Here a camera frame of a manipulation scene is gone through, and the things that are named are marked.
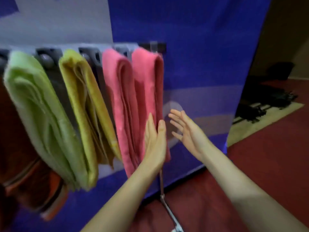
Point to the person's right hand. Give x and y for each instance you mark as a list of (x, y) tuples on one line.
[(190, 135)]

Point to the bright yellow towel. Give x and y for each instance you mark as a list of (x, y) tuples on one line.
[(87, 106)]

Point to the orange towel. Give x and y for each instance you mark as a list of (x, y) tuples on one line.
[(24, 186)]

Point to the grey clip hook bar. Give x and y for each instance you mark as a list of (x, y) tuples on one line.
[(45, 59)]

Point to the pink towel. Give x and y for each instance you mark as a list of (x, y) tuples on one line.
[(120, 106), (147, 82)]

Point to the person's left hand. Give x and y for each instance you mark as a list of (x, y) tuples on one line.
[(155, 147)]

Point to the chrome metal rack frame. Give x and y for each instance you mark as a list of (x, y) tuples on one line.
[(169, 212)]

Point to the person's left forearm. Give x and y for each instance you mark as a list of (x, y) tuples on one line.
[(120, 202)]

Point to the light green towel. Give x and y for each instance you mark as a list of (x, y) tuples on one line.
[(43, 113)]

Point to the person's right forearm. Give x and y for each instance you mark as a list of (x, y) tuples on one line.
[(241, 190)]

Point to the blue printed banner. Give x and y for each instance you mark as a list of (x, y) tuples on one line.
[(193, 45)]

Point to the black floor equipment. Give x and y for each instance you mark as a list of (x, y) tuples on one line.
[(265, 99)]

